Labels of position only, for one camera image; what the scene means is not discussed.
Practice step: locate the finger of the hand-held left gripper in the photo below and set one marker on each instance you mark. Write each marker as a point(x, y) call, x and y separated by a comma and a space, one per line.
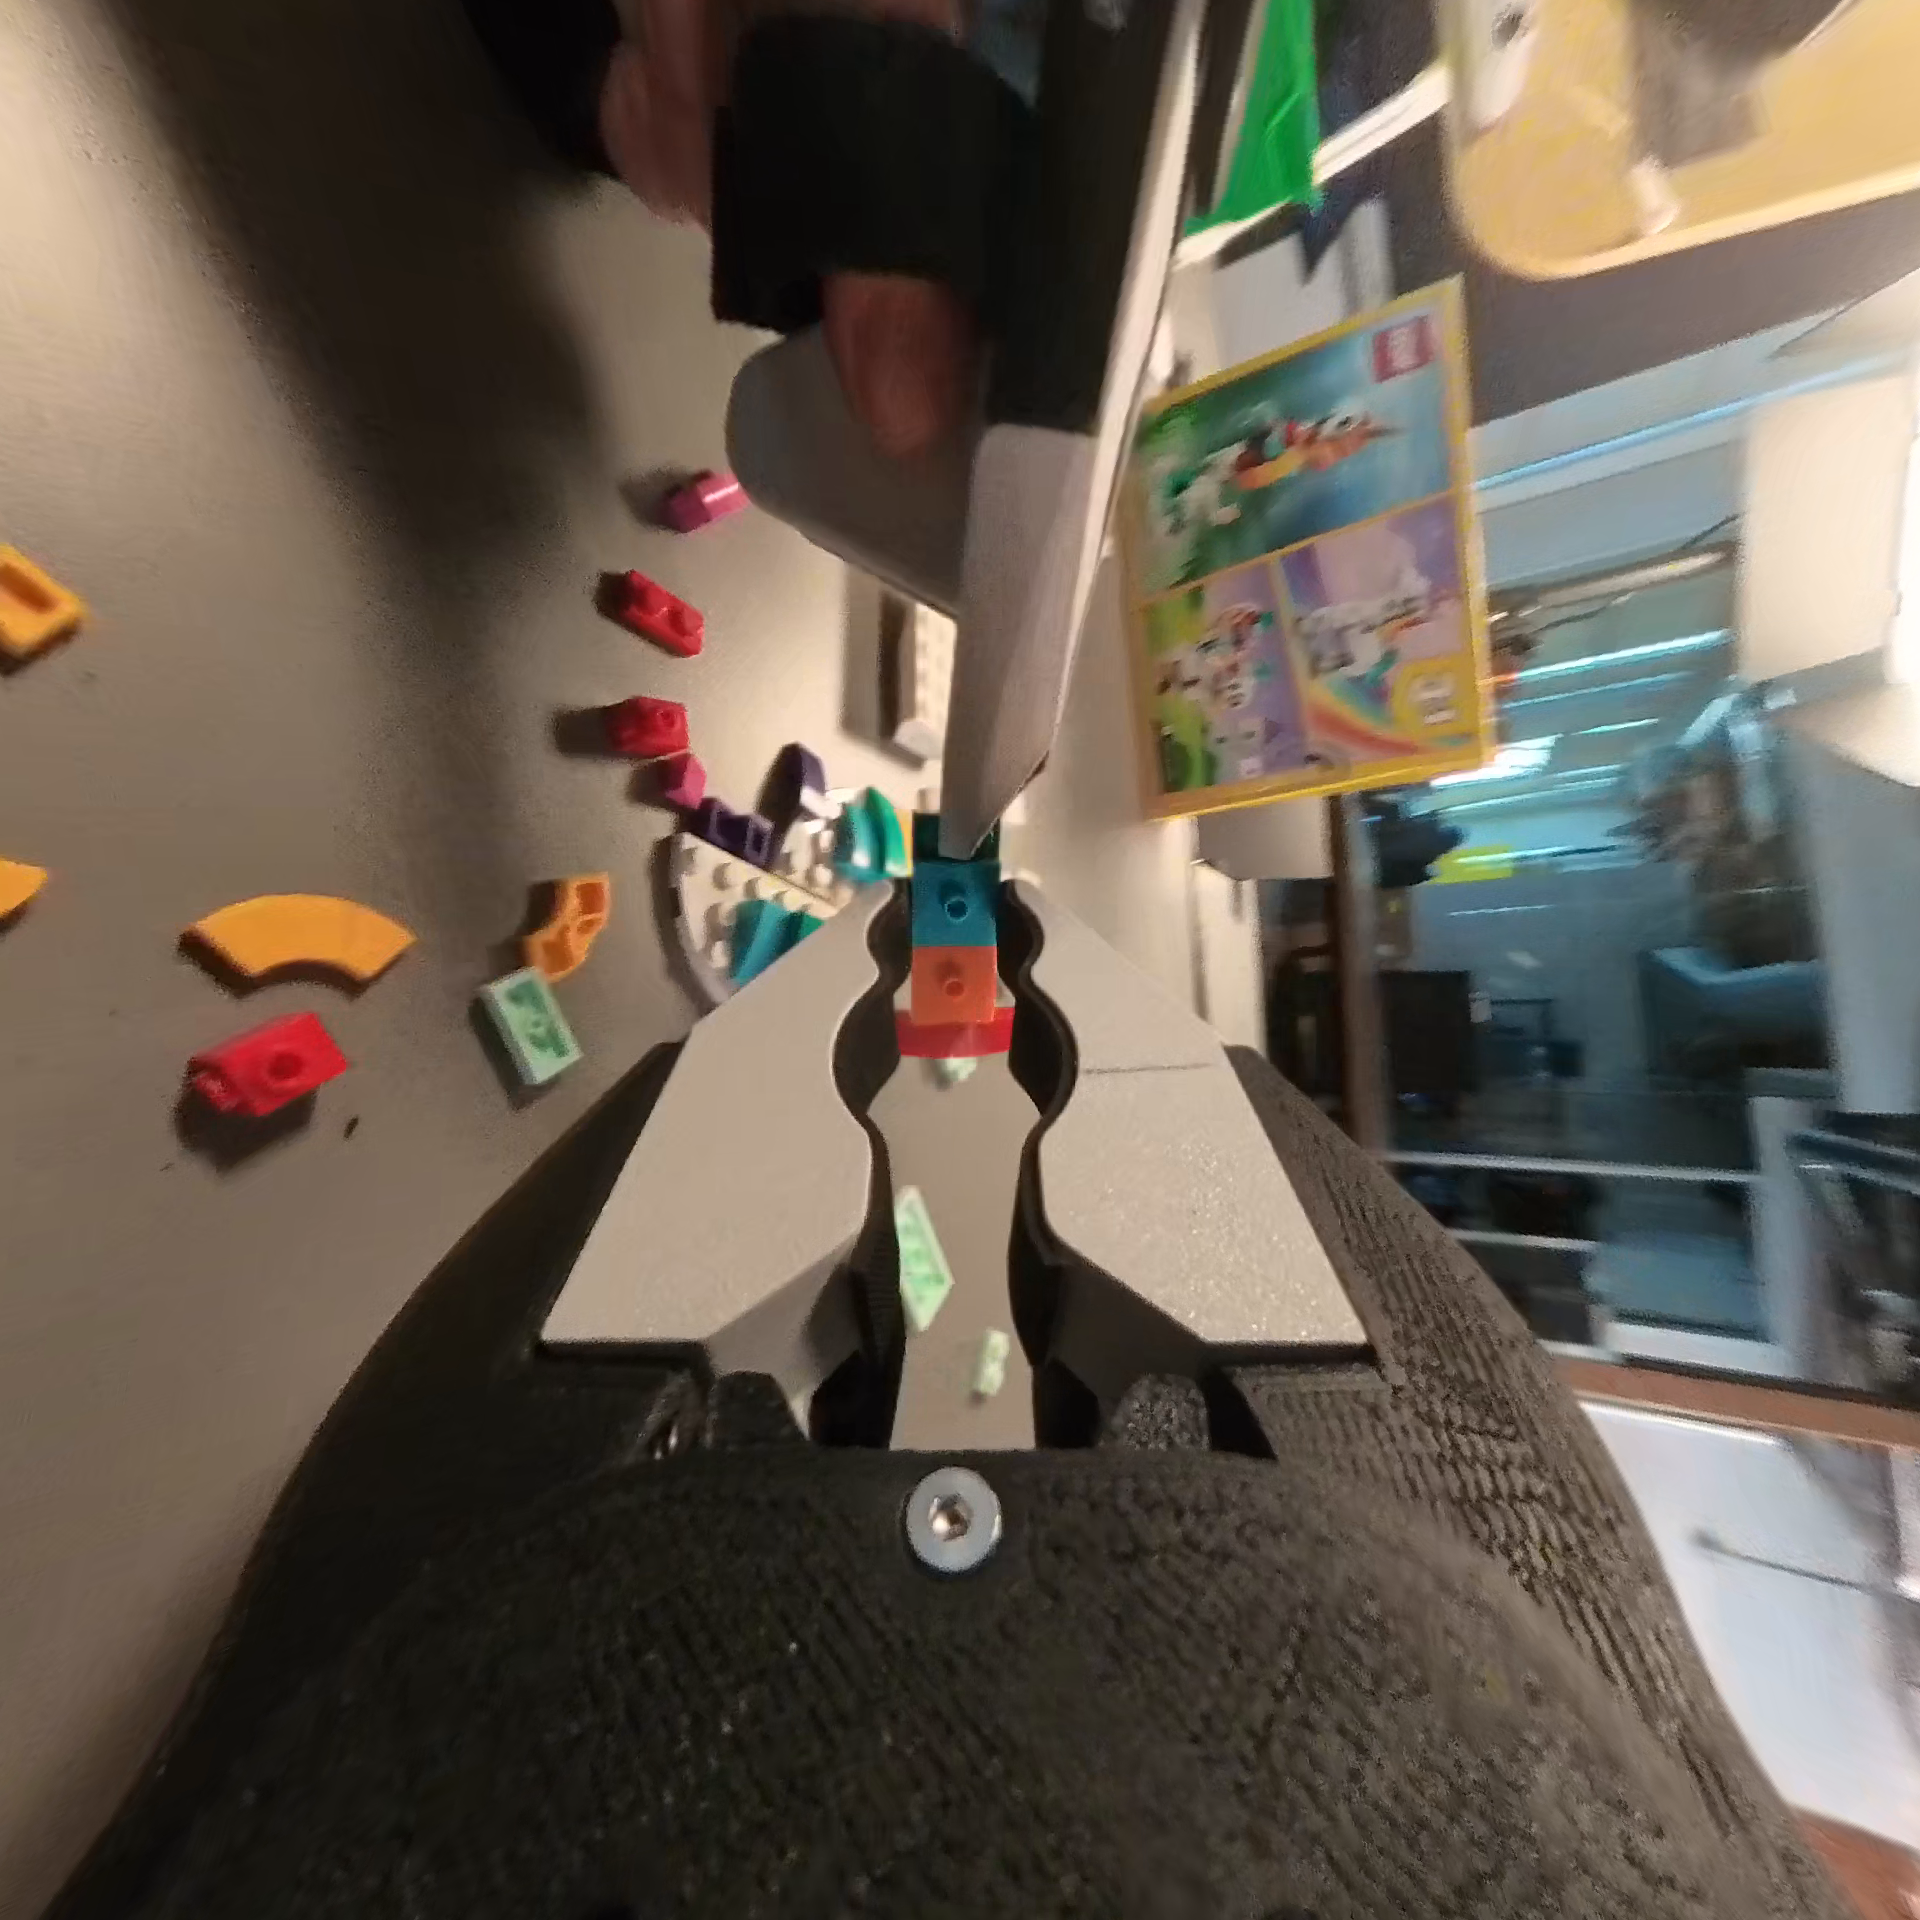
point(1140, 300)
point(1020, 629)

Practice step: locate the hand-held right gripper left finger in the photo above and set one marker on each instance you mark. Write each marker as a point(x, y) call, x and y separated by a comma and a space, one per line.
point(720, 1201)

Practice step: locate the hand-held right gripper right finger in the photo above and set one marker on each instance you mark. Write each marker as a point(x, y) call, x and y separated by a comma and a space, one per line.
point(1201, 1201)

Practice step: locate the large white lego brick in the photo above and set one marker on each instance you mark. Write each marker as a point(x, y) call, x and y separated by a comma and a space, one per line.
point(900, 661)

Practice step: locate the rainbow lego plate assembly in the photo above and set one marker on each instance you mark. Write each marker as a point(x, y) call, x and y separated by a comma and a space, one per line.
point(750, 932)

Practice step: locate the teal square lego plate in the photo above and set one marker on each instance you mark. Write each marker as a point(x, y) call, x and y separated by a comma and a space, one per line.
point(954, 902)

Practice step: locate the orange square lego plate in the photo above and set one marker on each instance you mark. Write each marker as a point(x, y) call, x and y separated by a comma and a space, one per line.
point(954, 985)

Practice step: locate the large mint lego plate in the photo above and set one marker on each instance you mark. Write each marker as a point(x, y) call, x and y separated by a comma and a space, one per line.
point(921, 1261)

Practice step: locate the small mint lego plate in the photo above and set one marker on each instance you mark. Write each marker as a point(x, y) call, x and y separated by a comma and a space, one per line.
point(530, 1028)

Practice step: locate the small mint lego piece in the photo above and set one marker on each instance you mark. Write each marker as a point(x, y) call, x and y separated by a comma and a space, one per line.
point(987, 1363)

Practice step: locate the small purple lego piece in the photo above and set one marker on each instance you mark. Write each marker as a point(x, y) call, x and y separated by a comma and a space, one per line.
point(733, 833)
point(798, 781)

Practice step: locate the yellow lego set box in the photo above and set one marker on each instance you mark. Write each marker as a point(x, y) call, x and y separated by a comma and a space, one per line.
point(1305, 571)

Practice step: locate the orange curved lego piece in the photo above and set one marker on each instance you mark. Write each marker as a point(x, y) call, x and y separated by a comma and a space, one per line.
point(568, 927)

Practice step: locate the pink lego brick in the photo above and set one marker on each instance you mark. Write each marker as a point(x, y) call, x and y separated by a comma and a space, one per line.
point(705, 501)

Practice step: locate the dark red lego plate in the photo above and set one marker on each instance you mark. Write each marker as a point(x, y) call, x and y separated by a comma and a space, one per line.
point(651, 614)

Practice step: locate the small magenta lego piece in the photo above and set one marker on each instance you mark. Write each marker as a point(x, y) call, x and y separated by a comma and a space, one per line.
point(684, 781)

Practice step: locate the dark red lego brick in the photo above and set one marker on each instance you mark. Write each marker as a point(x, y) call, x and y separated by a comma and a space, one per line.
point(646, 725)

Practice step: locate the bright red lego brick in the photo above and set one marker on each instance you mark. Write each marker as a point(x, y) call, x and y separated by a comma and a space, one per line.
point(270, 1066)

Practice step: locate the orange arc lego piece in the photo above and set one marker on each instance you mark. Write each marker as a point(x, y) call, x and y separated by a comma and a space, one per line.
point(299, 932)

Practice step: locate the person's left hand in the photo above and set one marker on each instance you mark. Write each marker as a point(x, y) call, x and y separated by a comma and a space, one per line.
point(908, 377)

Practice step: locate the green plastic bin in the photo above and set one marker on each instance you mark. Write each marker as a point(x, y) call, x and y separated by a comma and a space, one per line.
point(1260, 121)

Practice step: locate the orange smooth wedge piece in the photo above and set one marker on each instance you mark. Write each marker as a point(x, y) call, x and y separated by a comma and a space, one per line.
point(18, 889)

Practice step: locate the orange studded wedge piece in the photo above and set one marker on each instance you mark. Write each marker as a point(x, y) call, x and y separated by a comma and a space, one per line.
point(36, 605)

